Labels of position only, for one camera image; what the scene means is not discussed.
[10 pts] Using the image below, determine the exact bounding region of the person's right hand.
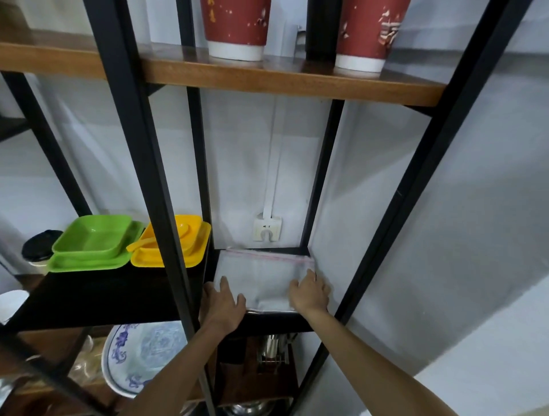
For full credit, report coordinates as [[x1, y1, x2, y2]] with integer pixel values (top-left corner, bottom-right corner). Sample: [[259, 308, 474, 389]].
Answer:
[[287, 269, 332, 316]]

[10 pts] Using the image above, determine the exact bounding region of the person's left hand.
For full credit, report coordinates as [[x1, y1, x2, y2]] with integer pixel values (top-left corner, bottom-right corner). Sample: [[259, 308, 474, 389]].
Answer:
[[199, 276, 248, 337]]

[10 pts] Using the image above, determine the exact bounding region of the clear plastic zip bag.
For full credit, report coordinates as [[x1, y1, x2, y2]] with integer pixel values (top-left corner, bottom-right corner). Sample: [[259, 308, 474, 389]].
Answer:
[[213, 247, 317, 314]]

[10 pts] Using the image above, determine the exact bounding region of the person's left forearm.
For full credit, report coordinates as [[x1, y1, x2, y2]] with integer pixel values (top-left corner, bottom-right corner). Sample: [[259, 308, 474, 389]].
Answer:
[[120, 322, 242, 416]]

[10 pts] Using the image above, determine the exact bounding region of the person's right forearm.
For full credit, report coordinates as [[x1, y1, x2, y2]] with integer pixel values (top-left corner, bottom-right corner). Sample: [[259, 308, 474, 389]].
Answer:
[[305, 308, 460, 416]]

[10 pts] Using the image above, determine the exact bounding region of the stainless steel utensil holder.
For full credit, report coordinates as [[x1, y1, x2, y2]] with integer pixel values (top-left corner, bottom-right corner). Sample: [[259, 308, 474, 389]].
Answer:
[[256, 333, 298, 367]]

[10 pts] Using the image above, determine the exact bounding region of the yellow square plate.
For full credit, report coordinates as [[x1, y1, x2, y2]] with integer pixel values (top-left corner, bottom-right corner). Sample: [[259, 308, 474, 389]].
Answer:
[[130, 221, 212, 269]]

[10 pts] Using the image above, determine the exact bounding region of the dark wooden shelf board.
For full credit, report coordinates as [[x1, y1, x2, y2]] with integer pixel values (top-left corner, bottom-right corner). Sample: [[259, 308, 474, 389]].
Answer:
[[0, 328, 299, 416]]

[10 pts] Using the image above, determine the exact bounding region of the yellow square bowl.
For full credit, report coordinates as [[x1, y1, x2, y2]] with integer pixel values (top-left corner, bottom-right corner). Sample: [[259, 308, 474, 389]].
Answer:
[[138, 215, 203, 255]]

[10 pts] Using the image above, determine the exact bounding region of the stainless steel bowl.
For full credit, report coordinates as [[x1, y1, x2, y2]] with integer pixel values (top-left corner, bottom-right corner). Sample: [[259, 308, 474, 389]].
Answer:
[[222, 399, 294, 416]]

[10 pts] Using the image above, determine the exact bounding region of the blue and white porcelain plate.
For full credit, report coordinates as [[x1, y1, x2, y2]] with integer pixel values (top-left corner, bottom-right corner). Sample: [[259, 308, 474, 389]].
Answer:
[[101, 321, 190, 399]]

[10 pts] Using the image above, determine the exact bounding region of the yellow plastic spoon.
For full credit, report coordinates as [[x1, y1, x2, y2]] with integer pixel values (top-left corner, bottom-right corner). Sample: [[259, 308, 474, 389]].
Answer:
[[126, 222, 192, 253]]

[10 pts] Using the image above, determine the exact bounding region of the black shelf board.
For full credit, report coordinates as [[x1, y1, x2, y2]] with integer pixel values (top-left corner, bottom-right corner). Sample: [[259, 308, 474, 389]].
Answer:
[[4, 246, 316, 334]]

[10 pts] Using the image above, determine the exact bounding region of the green square plate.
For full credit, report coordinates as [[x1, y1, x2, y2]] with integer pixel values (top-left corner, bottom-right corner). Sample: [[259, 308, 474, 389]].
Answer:
[[46, 220, 146, 273]]

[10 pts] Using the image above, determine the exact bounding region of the green square bowl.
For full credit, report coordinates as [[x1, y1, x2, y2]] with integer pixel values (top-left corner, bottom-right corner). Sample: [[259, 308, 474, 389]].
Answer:
[[51, 215, 133, 260]]

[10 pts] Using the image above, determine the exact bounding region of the crumpled clear plastic bag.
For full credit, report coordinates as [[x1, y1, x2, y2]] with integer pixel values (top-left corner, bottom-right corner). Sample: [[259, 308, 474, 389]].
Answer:
[[66, 335, 107, 385]]

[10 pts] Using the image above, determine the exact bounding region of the cup with black lid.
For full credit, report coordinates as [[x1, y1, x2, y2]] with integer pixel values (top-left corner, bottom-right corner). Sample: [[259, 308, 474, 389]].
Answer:
[[22, 230, 64, 267]]

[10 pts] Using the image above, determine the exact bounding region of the brown wooden shelf board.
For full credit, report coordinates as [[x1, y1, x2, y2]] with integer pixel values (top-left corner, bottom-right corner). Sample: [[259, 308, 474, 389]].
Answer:
[[0, 39, 447, 108]]

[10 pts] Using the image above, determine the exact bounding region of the white bowl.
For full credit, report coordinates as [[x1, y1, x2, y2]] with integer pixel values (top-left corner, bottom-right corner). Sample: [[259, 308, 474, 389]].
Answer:
[[0, 290, 30, 325]]

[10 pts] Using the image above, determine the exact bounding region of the red paper cup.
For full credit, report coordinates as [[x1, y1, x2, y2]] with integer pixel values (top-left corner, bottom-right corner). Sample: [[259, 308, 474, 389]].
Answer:
[[200, 0, 272, 62], [335, 0, 411, 73]]

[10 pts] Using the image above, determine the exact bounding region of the white wall socket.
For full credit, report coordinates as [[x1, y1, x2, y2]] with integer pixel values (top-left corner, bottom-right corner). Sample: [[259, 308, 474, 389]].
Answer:
[[252, 214, 283, 244]]

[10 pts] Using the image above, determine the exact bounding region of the white cable conduit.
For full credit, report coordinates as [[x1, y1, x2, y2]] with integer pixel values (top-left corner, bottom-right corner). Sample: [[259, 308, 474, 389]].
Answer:
[[263, 95, 289, 218]]

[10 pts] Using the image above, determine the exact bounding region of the black metal shelf frame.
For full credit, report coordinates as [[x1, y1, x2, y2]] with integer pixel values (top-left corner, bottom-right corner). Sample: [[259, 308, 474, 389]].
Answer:
[[0, 0, 534, 416]]

